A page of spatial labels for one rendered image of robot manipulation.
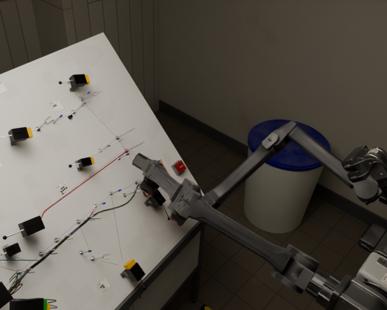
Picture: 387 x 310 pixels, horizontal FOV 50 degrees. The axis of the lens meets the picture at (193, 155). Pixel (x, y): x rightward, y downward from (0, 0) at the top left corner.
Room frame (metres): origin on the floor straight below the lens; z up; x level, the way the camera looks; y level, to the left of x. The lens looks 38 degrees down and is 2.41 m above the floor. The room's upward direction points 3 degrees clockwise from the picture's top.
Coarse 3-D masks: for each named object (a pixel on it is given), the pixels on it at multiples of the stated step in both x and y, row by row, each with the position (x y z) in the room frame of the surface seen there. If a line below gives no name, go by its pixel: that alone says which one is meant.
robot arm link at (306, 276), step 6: (288, 264) 0.75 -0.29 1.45; (294, 264) 0.74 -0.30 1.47; (300, 264) 0.73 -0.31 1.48; (282, 270) 0.75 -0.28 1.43; (288, 270) 0.73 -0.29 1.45; (294, 270) 0.72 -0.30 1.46; (300, 270) 0.72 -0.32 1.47; (306, 270) 0.71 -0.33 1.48; (288, 276) 0.71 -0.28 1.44; (294, 276) 0.71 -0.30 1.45; (300, 276) 0.70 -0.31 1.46; (306, 276) 0.70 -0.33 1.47; (312, 276) 0.70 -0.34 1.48; (294, 282) 0.70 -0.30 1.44; (300, 282) 0.69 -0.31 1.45; (306, 282) 0.69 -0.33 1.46
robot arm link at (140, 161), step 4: (136, 156) 1.30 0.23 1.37; (140, 156) 1.31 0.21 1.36; (144, 156) 1.32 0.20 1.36; (136, 160) 1.28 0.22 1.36; (140, 160) 1.28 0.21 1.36; (144, 160) 1.28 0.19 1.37; (148, 160) 1.28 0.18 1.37; (132, 164) 1.30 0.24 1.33; (136, 164) 1.27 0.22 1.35; (140, 164) 1.27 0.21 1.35; (144, 164) 1.27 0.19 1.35; (160, 164) 1.24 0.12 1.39; (140, 168) 1.28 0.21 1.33; (144, 168) 1.26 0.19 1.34; (148, 180) 1.19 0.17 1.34
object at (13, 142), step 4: (16, 128) 1.23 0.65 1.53; (20, 128) 1.24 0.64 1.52; (24, 128) 1.24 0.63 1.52; (8, 132) 1.23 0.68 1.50; (12, 132) 1.21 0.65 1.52; (16, 132) 1.21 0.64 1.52; (20, 132) 1.22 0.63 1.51; (24, 132) 1.23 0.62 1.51; (4, 136) 1.19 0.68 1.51; (8, 136) 1.20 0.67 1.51; (12, 136) 1.20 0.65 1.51; (16, 136) 1.20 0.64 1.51; (20, 136) 1.21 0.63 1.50; (24, 136) 1.22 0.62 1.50; (28, 136) 1.23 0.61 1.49; (12, 140) 1.20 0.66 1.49; (16, 140) 1.20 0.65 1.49; (20, 140) 1.22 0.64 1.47; (12, 144) 1.24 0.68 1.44; (16, 144) 1.25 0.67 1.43
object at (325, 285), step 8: (320, 272) 0.71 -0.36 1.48; (312, 280) 0.68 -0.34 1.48; (320, 280) 0.68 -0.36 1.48; (328, 280) 0.67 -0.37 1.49; (336, 280) 0.68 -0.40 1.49; (344, 280) 0.66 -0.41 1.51; (312, 288) 0.67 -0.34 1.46; (320, 288) 0.66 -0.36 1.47; (328, 288) 0.65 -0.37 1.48; (336, 288) 0.64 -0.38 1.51; (320, 296) 0.64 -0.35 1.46; (328, 296) 0.64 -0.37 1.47; (336, 296) 0.62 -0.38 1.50; (320, 304) 0.64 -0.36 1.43; (328, 304) 0.62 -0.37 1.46
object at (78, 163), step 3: (81, 159) 1.29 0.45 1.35; (84, 159) 1.29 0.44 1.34; (87, 159) 1.30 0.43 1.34; (90, 159) 1.31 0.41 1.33; (75, 162) 1.32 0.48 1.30; (78, 162) 1.29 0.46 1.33; (81, 162) 1.28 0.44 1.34; (84, 162) 1.29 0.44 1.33; (87, 162) 1.29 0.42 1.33; (90, 162) 1.30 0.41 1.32; (69, 165) 1.25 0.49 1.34; (72, 165) 1.26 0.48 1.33; (78, 165) 1.31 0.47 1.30; (81, 165) 1.27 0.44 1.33; (84, 165) 1.27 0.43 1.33; (87, 165) 1.29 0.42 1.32; (78, 168) 1.31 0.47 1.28; (81, 168) 1.32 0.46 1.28; (78, 171) 1.30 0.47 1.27
